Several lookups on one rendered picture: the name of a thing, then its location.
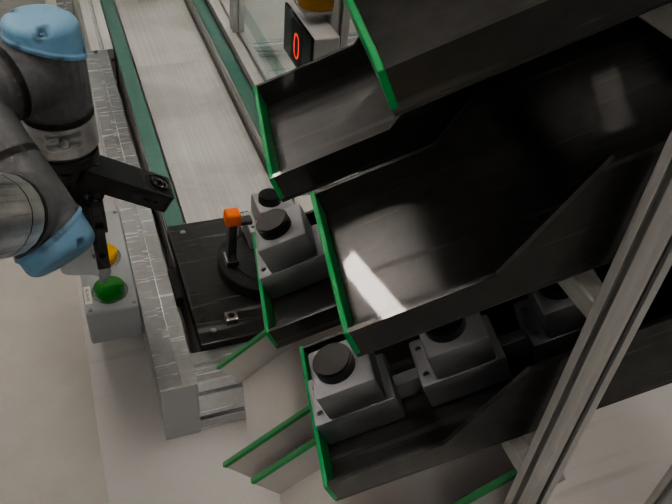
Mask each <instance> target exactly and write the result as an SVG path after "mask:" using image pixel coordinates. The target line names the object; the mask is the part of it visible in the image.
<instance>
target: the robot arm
mask: <svg viewBox="0 0 672 504"><path fill-rule="evenodd" d="M0 28H1V32H0V38H1V40H2V41H1V42H0V260H1V259H5V258H9V257H13V260H14V261H15V263H17V264H19V265H20V266H21V267H22V269H23V270H24V271H25V272H26V274H28V275H29V276H31V277H34V278H37V277H42V276H45V275H47V274H49V273H51V272H54V271H56V270H57V269H59V268H60V270H61V272H62V273H63V274H65V275H95V276H97V277H99V278H100V282H101V283H106V281H107V279H108V277H109V276H110V274H111V266H110V260H109V254H108V248H107V242H106V236H105V233H107V232H108V227H107V221H106V216H105V210H104V204H103V198H104V195H107V196H110V197H114V198H117V199H120V200H124V201H127V202H131V203H134V204H137V205H141V206H144V207H147V208H151V209H154V210H157V211H161V212H165V211H166V210H167V209H168V207H169V206H170V204H171V202H172V201H173V199H174V194H173V191H172V187H171V184H170V180H169V178H168V177H165V176H162V175H159V174H156V173H153V172H150V171H147V170H144V169H141V168H138V167H135V166H132V165H129V164H126V163H123V162H120V161H117V160H114V159H111V158H108V157H105V156H102V155H100V152H99V146H98V143H99V134H98V128H97V122H96V116H95V109H94V105H93V98H92V92H91V85H90V79H89V72H88V66H87V57H88V55H87V51H86V50H85V45H84V40H83V35H82V32H81V30H80V25H79V22H78V20H77V18H76V17H75V16H74V15H73V14H72V13H71V12H70V11H67V10H65V9H64V8H62V7H58V6H54V5H48V4H31V5H25V6H20V7H17V8H14V9H12V10H11V11H10V13H6V14H5V15H4V16H3V17H2V18H1V21H0ZM20 121H23V125H22V123H21V122H20Z"/></svg>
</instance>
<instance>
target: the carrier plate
mask: <svg viewBox="0 0 672 504"><path fill-rule="evenodd" d="M167 234H168V239H169V243H170V246H171V250H172V253H173V256H174V260H175V263H176V267H177V270H178V274H179V277H180V281H181V284H182V288H183V291H184V295H185V298H186V302H187V305H188V309H189V312H190V316H191V319H192V323H193V326H194V330H195V333H196V336H197V340H198V343H199V347H200V350H201V352H202V351H206V350H211V349H216V348H220V347H225V346H230V345H235V344H239V343H244V342H248V341H250V340H251V339H252V338H254V337H255V336H256V335H258V334H259V333H260V332H262V331H263V330H264V329H265V327H264V320H263V312H262V305H261V300H254V299H250V298H246V297H244V296H241V295H239V294H237V293H235V292H233V291H232V290H231V289H229V288H228V287H227V286H226V285H225V284H224V283H223V281H222V280H221V278H220V276H219V274H218V268H217V253H218V249H219V247H220V245H221V243H222V242H223V241H224V239H225V238H226V224H225V222H224V219H223V218H219V219H212V220H206V221H200V222H193V223H187V224H181V225H174V226H168V227H167ZM234 310H236V312H237V315H238V318H239V323H238V324H234V325H229V326H227V325H226V322H225V319H224V313H225V312H229V311H234Z"/></svg>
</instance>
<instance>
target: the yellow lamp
mask: <svg viewBox="0 0 672 504"><path fill-rule="evenodd" d="M298 4H299V6H300V7H302V8H303V9H305V10H308V11H314V12H325V11H329V10H331V9H332V8H333V7H334V0H298Z"/></svg>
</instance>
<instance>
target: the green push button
mask: <svg viewBox="0 0 672 504"><path fill-rule="evenodd" d="M93 290H94V294H95V296H96V297H97V298H98V299H100V300H103V301H112V300H116V299H118V298H120V297H121V296H122V295H123V294H124V292H125V285H124V281H123V280H122V279H121V278H119V277H116V276H109V277H108V279H107V281H106V283H101V282H100V279H99V280H97V281H96V282H95V284H94V286H93Z"/></svg>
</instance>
